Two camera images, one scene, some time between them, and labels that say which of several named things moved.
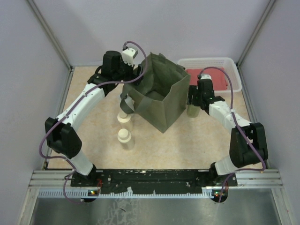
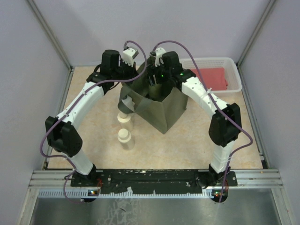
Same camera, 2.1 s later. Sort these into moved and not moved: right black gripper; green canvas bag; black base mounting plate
Moved: right black gripper
Not moved: black base mounting plate; green canvas bag
